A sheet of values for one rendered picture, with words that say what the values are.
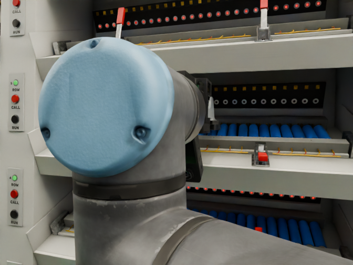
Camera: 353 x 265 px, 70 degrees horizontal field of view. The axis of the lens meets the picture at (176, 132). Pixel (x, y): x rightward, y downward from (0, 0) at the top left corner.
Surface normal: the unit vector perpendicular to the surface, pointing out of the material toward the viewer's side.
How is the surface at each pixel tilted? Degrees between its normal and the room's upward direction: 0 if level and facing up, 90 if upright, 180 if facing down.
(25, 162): 90
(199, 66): 112
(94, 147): 87
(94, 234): 92
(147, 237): 37
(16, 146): 90
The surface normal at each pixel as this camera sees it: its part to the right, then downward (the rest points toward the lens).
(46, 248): -0.08, -0.92
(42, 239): 0.96, 0.02
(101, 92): -0.28, -0.05
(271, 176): -0.26, 0.38
